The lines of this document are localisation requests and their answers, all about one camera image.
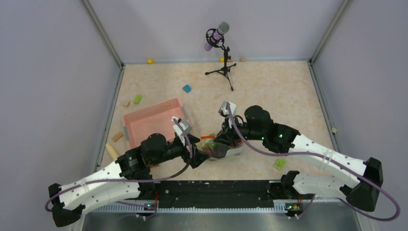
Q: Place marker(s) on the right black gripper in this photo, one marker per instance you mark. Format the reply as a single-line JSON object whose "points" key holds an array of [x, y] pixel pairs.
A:
{"points": [[227, 134]]}

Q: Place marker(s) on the small wooden cube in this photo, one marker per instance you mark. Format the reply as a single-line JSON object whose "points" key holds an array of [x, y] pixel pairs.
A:
{"points": [[126, 103]]}

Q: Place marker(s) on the pink plastic basket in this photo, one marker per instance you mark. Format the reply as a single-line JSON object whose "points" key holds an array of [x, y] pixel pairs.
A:
{"points": [[157, 118]]}

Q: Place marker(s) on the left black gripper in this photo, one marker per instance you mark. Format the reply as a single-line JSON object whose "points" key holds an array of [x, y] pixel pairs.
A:
{"points": [[198, 156]]}

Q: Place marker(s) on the clear zip top bag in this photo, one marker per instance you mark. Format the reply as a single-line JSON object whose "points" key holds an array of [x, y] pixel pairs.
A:
{"points": [[218, 151]]}

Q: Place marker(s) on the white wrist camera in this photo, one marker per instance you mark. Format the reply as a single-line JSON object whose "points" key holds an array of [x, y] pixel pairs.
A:
{"points": [[227, 109], [182, 129]]}

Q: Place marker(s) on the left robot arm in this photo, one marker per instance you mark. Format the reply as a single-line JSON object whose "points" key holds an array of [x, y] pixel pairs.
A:
{"points": [[129, 176]]}

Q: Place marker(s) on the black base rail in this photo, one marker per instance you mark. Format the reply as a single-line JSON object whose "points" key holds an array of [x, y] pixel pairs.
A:
{"points": [[213, 194]]}

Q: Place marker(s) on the blue block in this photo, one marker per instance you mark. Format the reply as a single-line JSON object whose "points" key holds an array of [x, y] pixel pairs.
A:
{"points": [[186, 88]]}

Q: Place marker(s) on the green lego brick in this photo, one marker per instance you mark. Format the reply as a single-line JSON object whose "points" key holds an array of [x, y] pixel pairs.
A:
{"points": [[279, 163]]}

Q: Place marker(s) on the wooden rectangular block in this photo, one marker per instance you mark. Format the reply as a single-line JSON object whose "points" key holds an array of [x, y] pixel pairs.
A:
{"points": [[117, 136]]}

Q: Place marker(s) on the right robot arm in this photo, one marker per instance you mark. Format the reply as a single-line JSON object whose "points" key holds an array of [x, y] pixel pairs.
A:
{"points": [[356, 181]]}

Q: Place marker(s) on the wooden cylinder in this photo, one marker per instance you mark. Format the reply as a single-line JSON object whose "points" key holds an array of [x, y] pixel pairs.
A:
{"points": [[112, 151]]}

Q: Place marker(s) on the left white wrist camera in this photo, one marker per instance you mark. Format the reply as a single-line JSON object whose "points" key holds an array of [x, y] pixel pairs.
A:
{"points": [[182, 129]]}

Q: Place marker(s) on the green block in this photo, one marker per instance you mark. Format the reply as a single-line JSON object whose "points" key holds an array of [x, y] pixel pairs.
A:
{"points": [[137, 99]]}

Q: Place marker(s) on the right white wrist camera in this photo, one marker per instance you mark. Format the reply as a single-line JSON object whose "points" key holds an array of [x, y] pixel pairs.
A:
{"points": [[227, 109]]}

